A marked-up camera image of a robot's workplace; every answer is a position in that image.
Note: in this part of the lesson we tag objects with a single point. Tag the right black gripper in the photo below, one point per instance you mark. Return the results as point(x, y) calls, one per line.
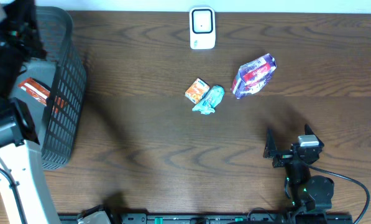
point(283, 157)

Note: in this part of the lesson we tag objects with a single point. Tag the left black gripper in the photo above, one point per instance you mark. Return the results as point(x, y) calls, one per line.
point(2, 37)

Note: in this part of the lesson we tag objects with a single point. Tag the orange red snack bar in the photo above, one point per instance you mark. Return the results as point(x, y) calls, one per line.
point(41, 93)

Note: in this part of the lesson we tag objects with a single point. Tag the purple red snack bag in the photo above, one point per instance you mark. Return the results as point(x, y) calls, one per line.
point(253, 76)

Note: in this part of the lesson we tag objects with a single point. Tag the teal packet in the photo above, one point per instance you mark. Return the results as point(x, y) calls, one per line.
point(213, 97)

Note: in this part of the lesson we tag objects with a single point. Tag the small orange tissue pack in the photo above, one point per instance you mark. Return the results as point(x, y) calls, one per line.
point(197, 90)

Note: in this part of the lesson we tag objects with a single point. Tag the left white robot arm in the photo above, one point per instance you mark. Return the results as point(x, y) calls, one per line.
point(23, 186)

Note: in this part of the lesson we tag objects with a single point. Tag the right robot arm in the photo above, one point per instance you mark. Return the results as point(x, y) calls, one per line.
point(311, 193)

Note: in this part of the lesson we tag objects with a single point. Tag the grey plastic shopping basket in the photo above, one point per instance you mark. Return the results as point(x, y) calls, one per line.
point(63, 75)

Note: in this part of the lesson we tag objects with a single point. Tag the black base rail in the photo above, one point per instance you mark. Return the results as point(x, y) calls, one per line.
point(141, 218)

